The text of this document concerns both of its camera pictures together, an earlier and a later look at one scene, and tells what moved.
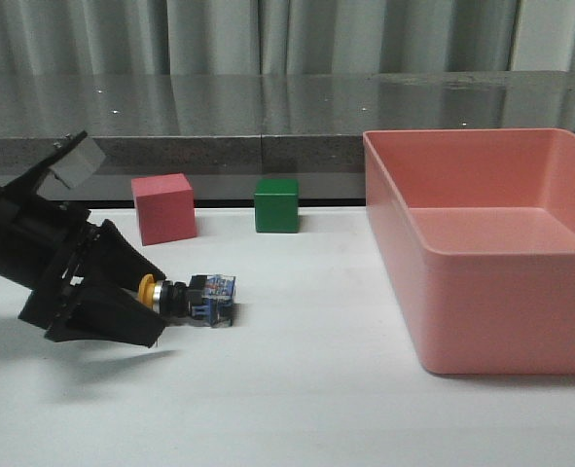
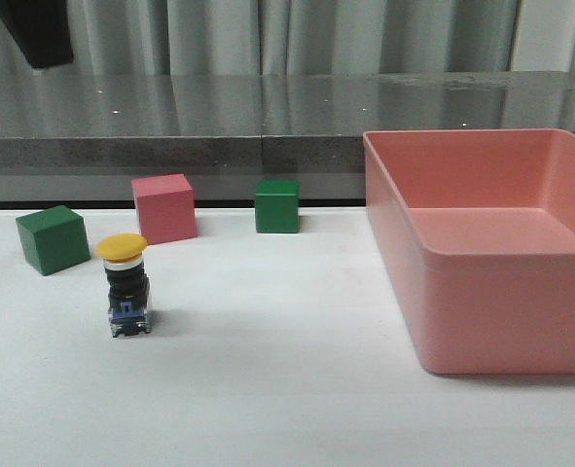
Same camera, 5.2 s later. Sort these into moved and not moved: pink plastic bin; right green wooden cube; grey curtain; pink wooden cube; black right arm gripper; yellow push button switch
Moved: black right arm gripper; yellow push button switch
Not moved: pink wooden cube; right green wooden cube; grey curtain; pink plastic bin
